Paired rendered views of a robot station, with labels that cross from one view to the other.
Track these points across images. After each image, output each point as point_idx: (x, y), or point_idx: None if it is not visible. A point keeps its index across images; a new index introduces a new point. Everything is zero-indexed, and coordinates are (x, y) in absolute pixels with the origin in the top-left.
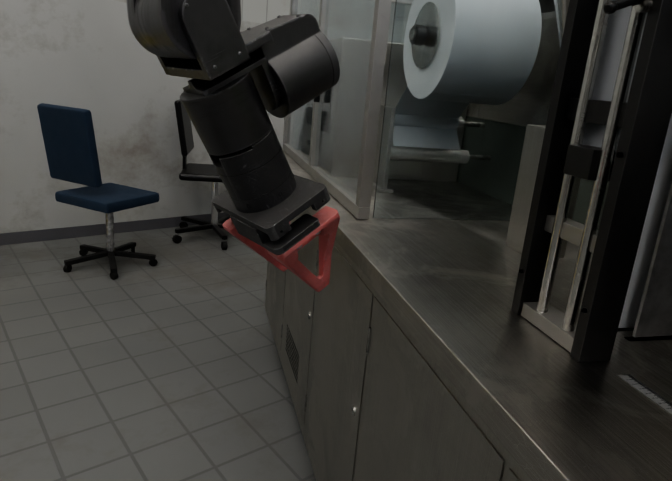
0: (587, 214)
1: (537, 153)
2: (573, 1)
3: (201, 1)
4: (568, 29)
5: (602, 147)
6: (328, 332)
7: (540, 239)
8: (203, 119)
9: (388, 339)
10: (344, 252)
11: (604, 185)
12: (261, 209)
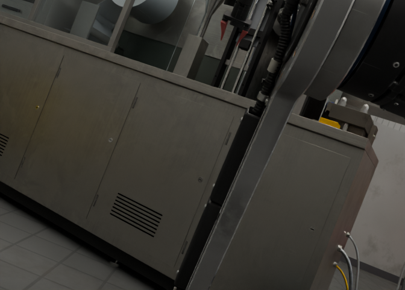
0: (244, 58)
1: (193, 45)
2: None
3: None
4: None
5: (252, 40)
6: (74, 110)
7: (223, 66)
8: None
9: (156, 98)
10: (104, 67)
11: (251, 51)
12: (243, 20)
